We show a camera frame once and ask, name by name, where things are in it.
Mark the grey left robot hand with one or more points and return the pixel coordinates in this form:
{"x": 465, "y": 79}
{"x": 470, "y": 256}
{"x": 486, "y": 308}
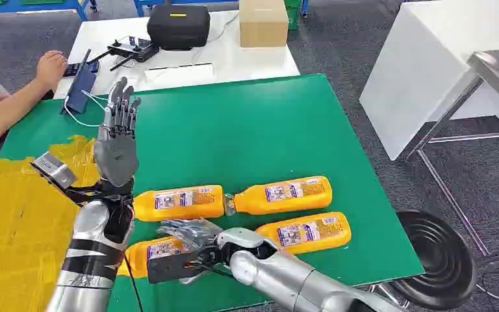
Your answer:
{"x": 116, "y": 155}

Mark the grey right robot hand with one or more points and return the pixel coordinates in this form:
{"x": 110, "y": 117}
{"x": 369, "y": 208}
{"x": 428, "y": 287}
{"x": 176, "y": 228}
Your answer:
{"x": 193, "y": 232}

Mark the orange drink bottle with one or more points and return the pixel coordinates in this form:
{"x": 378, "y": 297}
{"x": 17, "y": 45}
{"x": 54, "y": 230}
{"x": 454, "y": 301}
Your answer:
{"x": 284, "y": 196}
{"x": 180, "y": 204}
{"x": 139, "y": 258}
{"x": 305, "y": 234}

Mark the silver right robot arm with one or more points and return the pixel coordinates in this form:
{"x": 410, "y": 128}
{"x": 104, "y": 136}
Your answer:
{"x": 284, "y": 275}

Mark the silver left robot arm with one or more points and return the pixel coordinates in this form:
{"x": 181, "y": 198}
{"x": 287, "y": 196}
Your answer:
{"x": 90, "y": 224}

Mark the dark blue tablet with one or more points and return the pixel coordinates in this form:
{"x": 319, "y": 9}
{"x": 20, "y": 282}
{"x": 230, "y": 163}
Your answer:
{"x": 81, "y": 88}

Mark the black remote controller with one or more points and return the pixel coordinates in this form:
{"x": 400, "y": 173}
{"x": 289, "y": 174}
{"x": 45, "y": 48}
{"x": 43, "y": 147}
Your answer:
{"x": 133, "y": 48}

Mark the person's hand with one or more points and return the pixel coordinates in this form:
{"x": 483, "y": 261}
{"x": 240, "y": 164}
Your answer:
{"x": 51, "y": 66}

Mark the black carrying case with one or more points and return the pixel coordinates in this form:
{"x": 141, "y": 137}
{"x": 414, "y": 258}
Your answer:
{"x": 178, "y": 28}

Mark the blue metal rack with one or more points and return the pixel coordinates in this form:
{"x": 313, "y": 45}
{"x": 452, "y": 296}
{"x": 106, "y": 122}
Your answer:
{"x": 139, "y": 5}

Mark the white table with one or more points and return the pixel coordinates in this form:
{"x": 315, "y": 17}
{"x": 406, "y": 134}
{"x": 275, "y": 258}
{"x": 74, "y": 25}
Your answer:
{"x": 241, "y": 60}

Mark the cardboard box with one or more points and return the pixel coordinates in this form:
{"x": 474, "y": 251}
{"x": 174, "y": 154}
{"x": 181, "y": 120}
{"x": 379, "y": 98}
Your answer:
{"x": 262, "y": 26}

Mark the green crate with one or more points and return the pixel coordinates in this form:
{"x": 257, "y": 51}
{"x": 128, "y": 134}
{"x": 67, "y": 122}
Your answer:
{"x": 292, "y": 15}

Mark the black round stool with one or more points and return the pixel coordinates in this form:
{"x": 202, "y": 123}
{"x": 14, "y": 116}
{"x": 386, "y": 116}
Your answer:
{"x": 439, "y": 258}

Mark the white cabinet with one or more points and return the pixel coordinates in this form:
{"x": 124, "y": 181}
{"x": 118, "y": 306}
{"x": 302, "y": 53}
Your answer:
{"x": 421, "y": 64}

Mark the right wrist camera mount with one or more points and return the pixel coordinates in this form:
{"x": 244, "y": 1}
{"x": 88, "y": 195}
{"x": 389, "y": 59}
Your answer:
{"x": 167, "y": 267}

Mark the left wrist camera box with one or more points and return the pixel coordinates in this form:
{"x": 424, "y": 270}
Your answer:
{"x": 53, "y": 170}

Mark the blue workbench frame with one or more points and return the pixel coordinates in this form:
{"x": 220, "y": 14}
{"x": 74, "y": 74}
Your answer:
{"x": 60, "y": 5}

